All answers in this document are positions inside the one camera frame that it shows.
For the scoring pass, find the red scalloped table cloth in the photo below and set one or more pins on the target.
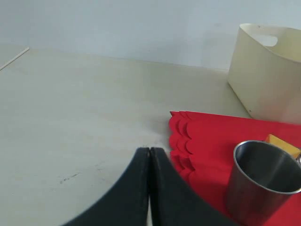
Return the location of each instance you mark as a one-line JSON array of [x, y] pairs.
[[202, 152]]

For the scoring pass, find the stainless steel cup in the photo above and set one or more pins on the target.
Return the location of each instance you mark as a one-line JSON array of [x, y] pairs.
[[262, 179]]

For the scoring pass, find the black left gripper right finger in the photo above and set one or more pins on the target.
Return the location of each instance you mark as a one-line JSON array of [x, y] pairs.
[[173, 202]]

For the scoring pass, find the dark wooden spoon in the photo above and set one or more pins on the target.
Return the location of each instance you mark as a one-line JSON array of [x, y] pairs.
[[299, 158]]

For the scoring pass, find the cream plastic tub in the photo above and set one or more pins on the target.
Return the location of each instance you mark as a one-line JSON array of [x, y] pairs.
[[265, 72]]

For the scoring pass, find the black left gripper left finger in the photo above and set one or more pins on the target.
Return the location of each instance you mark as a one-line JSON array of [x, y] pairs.
[[126, 203]]

